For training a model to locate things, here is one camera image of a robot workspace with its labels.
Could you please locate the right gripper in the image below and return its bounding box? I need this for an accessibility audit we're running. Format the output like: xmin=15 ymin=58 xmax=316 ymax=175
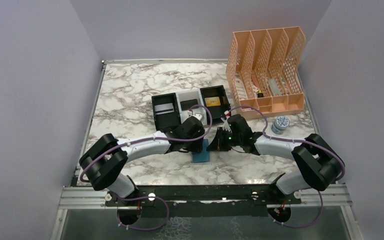
xmin=207 ymin=126 xmax=242 ymax=152

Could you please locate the blue card holder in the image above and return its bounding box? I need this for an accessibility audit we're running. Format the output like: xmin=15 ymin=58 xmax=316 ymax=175
xmin=192 ymin=139 xmax=210 ymax=164

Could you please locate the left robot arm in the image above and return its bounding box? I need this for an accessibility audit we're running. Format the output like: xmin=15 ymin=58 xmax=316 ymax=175
xmin=79 ymin=116 xmax=205 ymax=206

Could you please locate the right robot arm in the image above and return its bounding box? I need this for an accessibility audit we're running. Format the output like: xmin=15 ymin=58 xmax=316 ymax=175
xmin=206 ymin=114 xmax=345 ymax=204

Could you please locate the black white card tray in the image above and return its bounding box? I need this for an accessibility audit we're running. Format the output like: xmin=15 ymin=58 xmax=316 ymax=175
xmin=151 ymin=85 xmax=231 ymax=131

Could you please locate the black credit card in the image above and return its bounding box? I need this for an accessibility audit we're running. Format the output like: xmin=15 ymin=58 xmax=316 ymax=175
xmin=180 ymin=99 xmax=198 ymax=111

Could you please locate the gold credit card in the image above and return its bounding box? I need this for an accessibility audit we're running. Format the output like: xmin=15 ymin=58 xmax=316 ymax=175
xmin=204 ymin=96 xmax=221 ymax=107

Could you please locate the white magnetic stripe card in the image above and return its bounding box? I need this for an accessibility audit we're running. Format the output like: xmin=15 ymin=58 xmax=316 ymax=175
xmin=154 ymin=103 xmax=175 ymax=115

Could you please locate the white labelled box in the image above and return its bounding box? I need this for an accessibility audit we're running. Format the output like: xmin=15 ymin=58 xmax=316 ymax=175
xmin=234 ymin=75 xmax=248 ymax=100

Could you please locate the yellow tipped marker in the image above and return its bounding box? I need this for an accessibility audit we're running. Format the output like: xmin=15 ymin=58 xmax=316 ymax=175
xmin=256 ymin=89 xmax=264 ymax=98

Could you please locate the orange file organizer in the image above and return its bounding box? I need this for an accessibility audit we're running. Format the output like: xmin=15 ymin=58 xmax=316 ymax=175
xmin=226 ymin=26 xmax=306 ymax=120

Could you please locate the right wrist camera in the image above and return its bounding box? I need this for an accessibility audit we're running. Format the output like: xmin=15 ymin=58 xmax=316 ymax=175
xmin=221 ymin=111 xmax=232 ymax=132

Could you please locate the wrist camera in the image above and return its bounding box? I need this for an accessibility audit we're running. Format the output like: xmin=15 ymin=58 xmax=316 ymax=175
xmin=187 ymin=111 xmax=204 ymax=123
xmin=221 ymin=111 xmax=232 ymax=132

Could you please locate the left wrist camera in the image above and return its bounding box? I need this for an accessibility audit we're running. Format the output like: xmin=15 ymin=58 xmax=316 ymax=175
xmin=187 ymin=111 xmax=204 ymax=123

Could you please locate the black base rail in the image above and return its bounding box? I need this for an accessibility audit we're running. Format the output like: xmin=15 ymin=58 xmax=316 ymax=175
xmin=105 ymin=184 xmax=302 ymax=218

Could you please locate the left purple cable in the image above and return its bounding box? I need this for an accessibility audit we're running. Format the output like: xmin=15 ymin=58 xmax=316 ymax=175
xmin=79 ymin=104 xmax=213 ymax=232

